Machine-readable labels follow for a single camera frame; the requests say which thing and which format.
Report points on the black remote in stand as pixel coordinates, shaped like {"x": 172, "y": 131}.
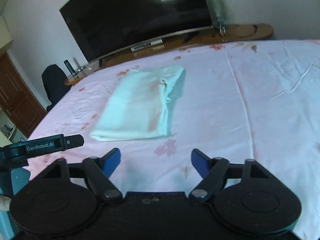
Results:
{"x": 70, "y": 68}

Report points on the brown wooden door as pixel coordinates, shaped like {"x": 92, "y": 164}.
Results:
{"x": 17, "y": 100}

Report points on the silver set-top box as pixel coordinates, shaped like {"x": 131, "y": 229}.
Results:
{"x": 154, "y": 44}

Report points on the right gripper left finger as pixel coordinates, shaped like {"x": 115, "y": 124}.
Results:
{"x": 85, "y": 181}

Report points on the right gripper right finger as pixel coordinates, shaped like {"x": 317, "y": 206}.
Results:
{"x": 216, "y": 171}

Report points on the black office chair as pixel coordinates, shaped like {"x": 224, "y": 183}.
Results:
{"x": 53, "y": 78}

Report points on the pink floral bed sheet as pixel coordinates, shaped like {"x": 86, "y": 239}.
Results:
{"x": 245, "y": 100}

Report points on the person's hand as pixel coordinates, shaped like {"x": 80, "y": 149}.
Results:
{"x": 4, "y": 203}

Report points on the black flat television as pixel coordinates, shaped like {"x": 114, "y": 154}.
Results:
{"x": 101, "y": 27}

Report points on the white knitted sweater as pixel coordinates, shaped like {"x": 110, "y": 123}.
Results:
{"x": 138, "y": 107}

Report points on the wooden tv shelf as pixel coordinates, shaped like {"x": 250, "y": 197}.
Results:
{"x": 235, "y": 33}

